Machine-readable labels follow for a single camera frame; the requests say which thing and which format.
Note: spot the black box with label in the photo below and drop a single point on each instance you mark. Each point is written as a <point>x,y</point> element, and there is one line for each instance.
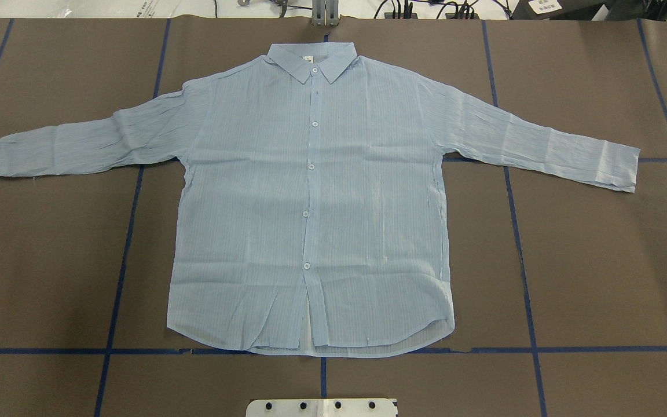
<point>556,10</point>

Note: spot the white mounting plate with holes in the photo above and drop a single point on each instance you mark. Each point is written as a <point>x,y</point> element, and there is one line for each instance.
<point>323,407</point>

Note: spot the grey aluminium frame post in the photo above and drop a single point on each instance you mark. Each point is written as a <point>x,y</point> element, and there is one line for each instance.
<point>325,13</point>

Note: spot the brown table mat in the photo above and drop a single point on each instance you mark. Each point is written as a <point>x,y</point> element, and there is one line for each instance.
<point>560,288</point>

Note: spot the light blue button-up shirt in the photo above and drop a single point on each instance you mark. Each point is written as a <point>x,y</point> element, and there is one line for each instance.
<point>313,217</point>

